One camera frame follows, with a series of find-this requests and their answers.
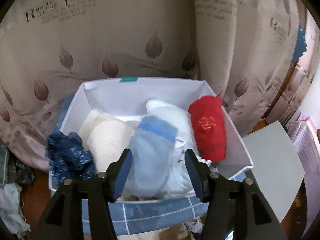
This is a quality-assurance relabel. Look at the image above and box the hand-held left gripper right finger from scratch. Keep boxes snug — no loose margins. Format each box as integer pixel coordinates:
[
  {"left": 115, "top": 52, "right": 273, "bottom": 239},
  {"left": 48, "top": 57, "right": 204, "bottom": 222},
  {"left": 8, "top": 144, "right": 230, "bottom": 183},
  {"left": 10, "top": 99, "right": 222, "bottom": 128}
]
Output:
[{"left": 184, "top": 149, "right": 288, "bottom": 240}]

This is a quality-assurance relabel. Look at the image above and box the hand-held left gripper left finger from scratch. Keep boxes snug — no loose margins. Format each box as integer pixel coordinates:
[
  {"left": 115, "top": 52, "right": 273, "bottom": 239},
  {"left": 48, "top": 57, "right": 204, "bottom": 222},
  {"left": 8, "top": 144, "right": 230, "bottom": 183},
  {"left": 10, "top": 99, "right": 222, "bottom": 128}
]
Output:
[{"left": 32, "top": 148, "right": 133, "bottom": 240}]

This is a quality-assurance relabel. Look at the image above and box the light blue sock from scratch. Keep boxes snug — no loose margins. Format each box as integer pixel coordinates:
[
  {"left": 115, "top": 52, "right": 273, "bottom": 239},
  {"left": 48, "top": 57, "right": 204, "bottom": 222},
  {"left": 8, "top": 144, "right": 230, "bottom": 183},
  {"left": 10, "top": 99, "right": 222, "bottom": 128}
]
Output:
[{"left": 124, "top": 115, "right": 179, "bottom": 198}]

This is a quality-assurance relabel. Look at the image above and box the cream ribbed underwear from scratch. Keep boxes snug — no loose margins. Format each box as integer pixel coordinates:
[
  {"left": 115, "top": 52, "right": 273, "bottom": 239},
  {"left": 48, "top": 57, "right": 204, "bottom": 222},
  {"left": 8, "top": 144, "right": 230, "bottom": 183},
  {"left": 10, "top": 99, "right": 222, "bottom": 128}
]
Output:
[{"left": 79, "top": 108, "right": 137, "bottom": 173}]

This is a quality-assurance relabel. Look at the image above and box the dark blue speckled sock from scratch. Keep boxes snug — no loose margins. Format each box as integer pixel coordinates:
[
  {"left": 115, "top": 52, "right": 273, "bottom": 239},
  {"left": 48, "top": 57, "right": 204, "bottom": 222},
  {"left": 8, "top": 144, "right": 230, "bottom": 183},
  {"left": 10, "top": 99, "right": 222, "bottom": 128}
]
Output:
[{"left": 45, "top": 131, "right": 97, "bottom": 183}]

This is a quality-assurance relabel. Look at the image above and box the pale white underwear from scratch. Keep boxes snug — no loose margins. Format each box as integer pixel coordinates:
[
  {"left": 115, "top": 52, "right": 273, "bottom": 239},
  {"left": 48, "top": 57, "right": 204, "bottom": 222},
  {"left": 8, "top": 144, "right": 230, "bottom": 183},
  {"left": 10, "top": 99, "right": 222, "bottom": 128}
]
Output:
[{"left": 144, "top": 99, "right": 213, "bottom": 198}]

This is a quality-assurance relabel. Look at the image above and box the white shoe box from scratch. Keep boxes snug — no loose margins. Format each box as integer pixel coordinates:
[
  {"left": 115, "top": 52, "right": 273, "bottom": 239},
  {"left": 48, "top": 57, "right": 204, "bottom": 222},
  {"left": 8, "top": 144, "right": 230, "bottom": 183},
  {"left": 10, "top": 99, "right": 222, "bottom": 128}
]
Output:
[{"left": 48, "top": 77, "right": 254, "bottom": 203}]

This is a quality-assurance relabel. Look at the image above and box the blue checked cloth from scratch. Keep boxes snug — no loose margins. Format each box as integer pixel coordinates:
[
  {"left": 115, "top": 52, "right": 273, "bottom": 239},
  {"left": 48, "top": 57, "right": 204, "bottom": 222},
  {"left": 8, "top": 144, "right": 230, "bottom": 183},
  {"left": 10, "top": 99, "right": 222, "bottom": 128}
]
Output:
[{"left": 56, "top": 97, "right": 213, "bottom": 235}]

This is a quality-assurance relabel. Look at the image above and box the small printed wrapper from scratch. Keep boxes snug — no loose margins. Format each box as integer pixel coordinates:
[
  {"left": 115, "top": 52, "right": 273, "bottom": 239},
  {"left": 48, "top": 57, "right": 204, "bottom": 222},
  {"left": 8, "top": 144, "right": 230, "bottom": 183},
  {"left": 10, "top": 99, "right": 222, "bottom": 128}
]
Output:
[{"left": 184, "top": 219, "right": 203, "bottom": 234}]

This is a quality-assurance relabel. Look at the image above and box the pink checked bag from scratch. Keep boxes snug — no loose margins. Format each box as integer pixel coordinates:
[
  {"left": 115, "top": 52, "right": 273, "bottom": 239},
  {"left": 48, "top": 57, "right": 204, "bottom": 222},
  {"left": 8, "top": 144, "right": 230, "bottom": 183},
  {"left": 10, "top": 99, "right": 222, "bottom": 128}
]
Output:
[{"left": 287, "top": 112, "right": 320, "bottom": 198}]

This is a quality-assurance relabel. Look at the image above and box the leaf print curtain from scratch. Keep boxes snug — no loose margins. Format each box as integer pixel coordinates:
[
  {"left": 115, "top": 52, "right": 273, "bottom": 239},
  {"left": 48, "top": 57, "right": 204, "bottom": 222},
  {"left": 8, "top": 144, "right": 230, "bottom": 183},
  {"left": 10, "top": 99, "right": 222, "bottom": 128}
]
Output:
[{"left": 0, "top": 0, "right": 320, "bottom": 173}]

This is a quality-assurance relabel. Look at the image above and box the blue cloth item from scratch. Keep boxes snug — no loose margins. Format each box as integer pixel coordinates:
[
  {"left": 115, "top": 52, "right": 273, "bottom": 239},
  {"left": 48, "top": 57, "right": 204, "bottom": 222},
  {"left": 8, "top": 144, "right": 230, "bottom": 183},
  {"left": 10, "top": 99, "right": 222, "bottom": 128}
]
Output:
[{"left": 291, "top": 21, "right": 308, "bottom": 62}]

